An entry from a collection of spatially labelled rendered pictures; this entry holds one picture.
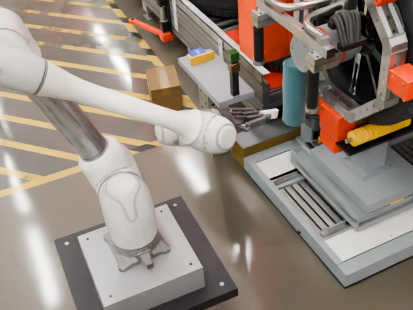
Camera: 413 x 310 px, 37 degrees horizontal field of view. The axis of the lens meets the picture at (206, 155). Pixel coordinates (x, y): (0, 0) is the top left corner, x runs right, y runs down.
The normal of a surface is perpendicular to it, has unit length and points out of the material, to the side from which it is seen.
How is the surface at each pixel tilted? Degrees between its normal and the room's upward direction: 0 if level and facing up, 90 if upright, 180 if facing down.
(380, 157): 90
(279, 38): 90
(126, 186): 5
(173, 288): 90
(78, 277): 0
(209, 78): 0
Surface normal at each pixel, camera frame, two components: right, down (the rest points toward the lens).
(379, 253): -0.07, -0.77
